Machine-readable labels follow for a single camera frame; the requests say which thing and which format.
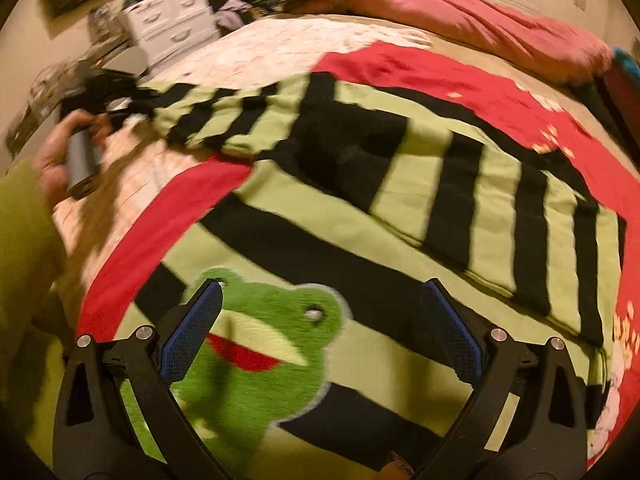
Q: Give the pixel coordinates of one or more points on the person's brown hair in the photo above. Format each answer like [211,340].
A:
[107,195]

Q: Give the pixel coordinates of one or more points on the person's left hand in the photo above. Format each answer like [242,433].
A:
[52,160]

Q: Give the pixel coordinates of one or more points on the red floral blanket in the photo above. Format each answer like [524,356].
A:
[450,85]

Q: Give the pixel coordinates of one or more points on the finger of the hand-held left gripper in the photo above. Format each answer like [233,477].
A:
[132,106]

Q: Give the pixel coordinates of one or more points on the green black striped frog sweater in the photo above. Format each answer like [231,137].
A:
[350,160]

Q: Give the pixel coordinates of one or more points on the beige bed sheet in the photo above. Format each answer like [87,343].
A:
[510,67]

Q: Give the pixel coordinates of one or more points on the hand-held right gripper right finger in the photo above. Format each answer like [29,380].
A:
[457,332]

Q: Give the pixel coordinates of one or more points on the white quilted bedspread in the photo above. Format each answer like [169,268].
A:
[275,50]

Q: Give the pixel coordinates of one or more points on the colourful striped pillow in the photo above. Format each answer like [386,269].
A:
[625,85]

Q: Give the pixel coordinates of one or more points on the white drawer chest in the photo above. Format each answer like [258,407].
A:
[172,22]

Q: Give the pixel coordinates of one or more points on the pink pillow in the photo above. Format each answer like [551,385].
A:
[490,15]

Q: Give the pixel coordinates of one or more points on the pile of dark clothes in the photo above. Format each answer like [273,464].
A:
[235,7]

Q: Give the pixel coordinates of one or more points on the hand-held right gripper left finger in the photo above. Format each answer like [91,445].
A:
[194,332]

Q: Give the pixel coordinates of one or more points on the cluttered side table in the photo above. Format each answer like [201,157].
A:
[45,85]

